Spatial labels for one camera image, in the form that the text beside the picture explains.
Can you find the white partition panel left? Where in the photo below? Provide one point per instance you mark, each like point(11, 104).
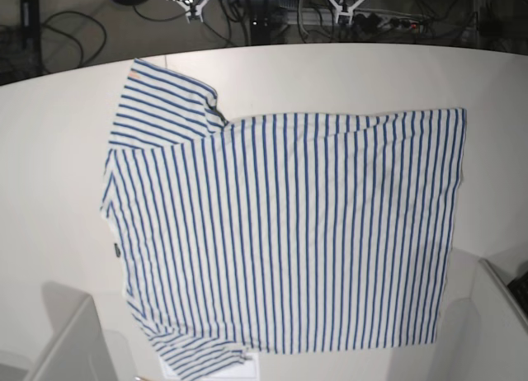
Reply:
point(76, 351)

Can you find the white partition panel right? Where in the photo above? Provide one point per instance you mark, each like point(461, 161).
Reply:
point(484, 336)

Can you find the white camera mount right background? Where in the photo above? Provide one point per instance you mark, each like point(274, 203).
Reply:
point(342, 7)

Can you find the white camera mount left background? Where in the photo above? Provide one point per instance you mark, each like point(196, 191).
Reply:
point(193, 10)

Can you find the white camera mount background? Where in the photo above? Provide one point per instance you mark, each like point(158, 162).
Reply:
point(193, 10)
point(342, 7)

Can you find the blue white striped T-shirt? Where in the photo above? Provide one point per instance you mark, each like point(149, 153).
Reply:
point(285, 233)

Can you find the white partition panel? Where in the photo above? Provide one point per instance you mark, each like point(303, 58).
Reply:
point(76, 351)
point(484, 336)

